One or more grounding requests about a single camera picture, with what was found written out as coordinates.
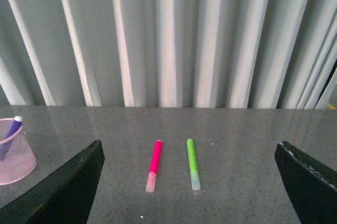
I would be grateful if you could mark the grey pleated curtain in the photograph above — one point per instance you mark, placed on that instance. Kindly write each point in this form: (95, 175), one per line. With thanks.
(261, 54)

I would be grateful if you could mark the pink marker pen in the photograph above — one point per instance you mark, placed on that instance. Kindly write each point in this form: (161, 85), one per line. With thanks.
(152, 174)

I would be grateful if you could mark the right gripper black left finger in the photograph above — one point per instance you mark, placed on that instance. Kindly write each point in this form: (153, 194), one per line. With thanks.
(65, 196)

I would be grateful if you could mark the pink mesh pen cup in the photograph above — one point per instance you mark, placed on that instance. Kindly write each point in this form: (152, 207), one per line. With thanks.
(17, 157)

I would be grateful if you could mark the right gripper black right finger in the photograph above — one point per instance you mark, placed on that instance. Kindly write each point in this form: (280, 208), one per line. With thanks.
(310, 185)

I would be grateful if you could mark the purple marker pen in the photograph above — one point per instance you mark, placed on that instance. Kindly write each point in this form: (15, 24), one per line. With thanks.
(15, 125)

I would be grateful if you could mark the green marker pen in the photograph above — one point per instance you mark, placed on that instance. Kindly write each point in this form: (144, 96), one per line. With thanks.
(194, 174)

